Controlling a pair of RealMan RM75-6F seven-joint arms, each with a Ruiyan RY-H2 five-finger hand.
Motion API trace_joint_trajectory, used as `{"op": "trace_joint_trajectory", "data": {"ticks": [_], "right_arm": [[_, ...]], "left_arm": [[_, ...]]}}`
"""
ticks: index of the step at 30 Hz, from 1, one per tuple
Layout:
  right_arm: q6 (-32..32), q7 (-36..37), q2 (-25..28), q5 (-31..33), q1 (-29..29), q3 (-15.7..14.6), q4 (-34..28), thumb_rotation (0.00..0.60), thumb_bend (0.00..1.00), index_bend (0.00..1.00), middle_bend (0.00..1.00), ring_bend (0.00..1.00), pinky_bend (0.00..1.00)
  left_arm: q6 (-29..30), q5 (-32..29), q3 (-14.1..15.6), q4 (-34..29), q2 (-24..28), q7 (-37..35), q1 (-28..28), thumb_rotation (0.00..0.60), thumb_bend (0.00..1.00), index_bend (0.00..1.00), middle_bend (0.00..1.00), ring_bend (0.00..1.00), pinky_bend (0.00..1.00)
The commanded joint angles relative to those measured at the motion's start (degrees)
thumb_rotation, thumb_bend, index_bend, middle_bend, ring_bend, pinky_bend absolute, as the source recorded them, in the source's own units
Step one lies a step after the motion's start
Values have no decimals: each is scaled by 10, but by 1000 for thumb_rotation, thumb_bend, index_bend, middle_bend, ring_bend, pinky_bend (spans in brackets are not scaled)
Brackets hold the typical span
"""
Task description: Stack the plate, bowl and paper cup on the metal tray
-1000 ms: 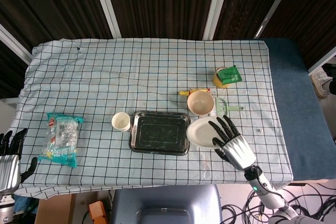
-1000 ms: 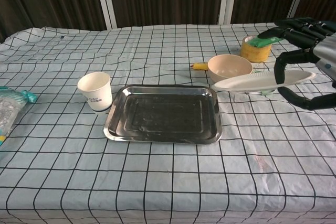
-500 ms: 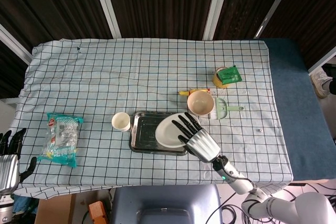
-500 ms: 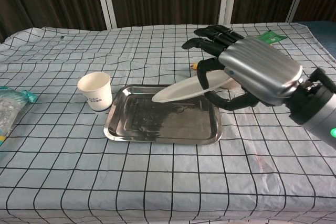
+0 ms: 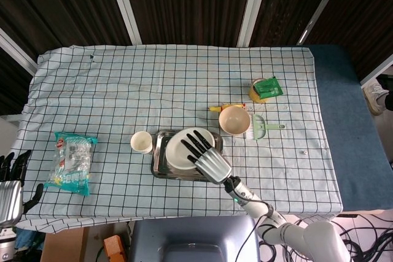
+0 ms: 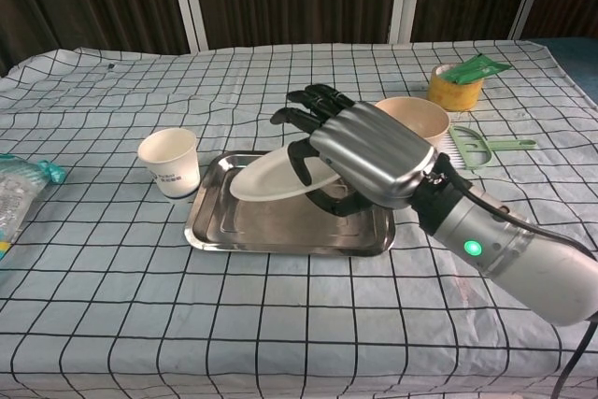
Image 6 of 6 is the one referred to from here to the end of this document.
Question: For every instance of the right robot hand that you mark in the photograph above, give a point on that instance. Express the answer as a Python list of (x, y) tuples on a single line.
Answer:
[(374, 151)]

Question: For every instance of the beige bowl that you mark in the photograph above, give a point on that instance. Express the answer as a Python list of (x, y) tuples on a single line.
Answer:
[(420, 118)]

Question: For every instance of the white paper plate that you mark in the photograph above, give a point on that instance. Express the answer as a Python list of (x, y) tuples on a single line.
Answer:
[(266, 179)]

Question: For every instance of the white paper cup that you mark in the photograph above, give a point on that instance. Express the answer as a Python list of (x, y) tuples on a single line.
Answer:
[(170, 165)]

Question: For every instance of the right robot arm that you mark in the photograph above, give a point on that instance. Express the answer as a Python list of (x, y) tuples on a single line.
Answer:
[(514, 263)]

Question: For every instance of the metal tray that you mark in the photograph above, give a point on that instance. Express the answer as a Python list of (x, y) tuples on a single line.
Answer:
[(280, 231)]

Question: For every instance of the yellow tape roll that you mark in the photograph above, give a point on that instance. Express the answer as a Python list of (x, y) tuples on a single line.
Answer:
[(451, 95)]

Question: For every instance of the green packet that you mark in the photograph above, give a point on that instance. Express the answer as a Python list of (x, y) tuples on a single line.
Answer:
[(476, 69)]

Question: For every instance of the green hand brush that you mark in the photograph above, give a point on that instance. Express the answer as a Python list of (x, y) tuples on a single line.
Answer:
[(509, 144)]

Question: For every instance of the blue checkered tablecloth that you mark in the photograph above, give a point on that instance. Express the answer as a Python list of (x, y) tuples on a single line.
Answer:
[(233, 324)]

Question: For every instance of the blue felt table cover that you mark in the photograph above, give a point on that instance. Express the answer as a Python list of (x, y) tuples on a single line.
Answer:
[(579, 62)]

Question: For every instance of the teal snack bag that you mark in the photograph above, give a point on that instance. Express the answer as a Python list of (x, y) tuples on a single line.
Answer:
[(18, 198)]

